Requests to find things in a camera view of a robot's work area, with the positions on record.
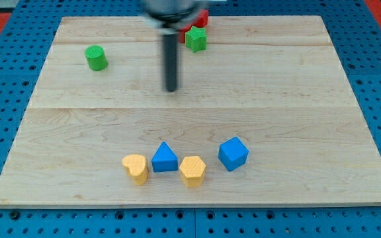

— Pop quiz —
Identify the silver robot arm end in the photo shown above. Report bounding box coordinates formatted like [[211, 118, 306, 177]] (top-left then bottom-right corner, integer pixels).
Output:
[[142, 0, 208, 34]]

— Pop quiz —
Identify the wooden board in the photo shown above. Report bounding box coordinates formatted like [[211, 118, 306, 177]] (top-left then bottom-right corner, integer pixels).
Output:
[[0, 16, 381, 209]]

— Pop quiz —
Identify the blue triangle block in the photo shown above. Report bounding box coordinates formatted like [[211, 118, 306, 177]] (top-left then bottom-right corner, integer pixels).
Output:
[[151, 141, 178, 173]]

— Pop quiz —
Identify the yellow hexagon block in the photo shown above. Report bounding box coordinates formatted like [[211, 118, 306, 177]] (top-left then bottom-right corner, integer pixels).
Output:
[[179, 156, 206, 188]]

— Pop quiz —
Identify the blue cube block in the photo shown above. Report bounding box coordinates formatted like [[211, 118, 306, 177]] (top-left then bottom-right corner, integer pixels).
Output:
[[218, 137, 249, 171]]

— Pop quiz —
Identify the yellow heart block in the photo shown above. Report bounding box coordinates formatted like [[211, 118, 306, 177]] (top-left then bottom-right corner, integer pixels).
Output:
[[122, 154, 149, 186]]

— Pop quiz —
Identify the green star block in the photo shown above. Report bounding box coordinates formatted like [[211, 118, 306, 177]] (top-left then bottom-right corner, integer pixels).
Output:
[[185, 26, 207, 53]]

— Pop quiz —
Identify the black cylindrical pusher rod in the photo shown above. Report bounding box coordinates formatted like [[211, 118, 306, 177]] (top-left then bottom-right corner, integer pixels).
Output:
[[162, 32, 179, 92]]

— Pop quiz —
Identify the red block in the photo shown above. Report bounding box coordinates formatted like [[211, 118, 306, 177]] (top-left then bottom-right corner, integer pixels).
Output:
[[178, 9, 209, 43]]

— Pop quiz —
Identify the green cylinder block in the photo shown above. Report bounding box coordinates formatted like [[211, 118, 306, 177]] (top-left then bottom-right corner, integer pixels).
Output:
[[85, 45, 108, 71]]

